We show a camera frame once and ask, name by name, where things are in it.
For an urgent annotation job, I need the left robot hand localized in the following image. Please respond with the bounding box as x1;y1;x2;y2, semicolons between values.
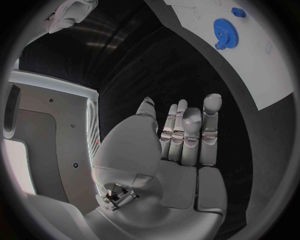
83;93;229;240

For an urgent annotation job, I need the blue gear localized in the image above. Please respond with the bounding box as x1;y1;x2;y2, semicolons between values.
212;17;240;50

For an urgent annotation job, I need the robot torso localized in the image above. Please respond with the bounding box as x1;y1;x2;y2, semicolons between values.
2;68;101;216

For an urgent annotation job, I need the blue plug with hole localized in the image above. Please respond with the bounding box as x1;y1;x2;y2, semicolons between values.
230;6;247;19

